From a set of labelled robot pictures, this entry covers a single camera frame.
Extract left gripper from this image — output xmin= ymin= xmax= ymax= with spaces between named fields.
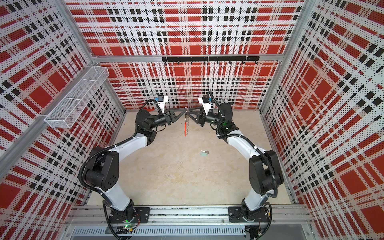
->
xmin=149 ymin=108 xmax=186 ymax=130

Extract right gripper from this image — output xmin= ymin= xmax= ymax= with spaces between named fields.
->
xmin=188 ymin=106 xmax=224 ymax=128

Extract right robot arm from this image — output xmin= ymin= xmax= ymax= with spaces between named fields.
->
xmin=187 ymin=103 xmax=284 ymax=222

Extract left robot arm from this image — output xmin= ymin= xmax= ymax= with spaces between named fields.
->
xmin=78 ymin=109 xmax=186 ymax=224

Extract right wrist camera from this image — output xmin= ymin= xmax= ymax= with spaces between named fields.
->
xmin=198 ymin=94 xmax=213 ymax=116

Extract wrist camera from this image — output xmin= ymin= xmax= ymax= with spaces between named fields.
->
xmin=198 ymin=94 xmax=213 ymax=116
xmin=155 ymin=95 xmax=169 ymax=115

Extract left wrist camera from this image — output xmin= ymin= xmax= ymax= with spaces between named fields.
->
xmin=155 ymin=95 xmax=169 ymax=115

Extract black wall hook rail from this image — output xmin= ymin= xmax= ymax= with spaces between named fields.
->
xmin=162 ymin=56 xmax=260 ymax=64

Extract white wire mesh basket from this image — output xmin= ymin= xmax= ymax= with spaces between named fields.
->
xmin=45 ymin=66 xmax=109 ymax=129

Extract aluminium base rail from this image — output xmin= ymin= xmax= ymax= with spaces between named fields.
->
xmin=64 ymin=205 xmax=313 ymax=238

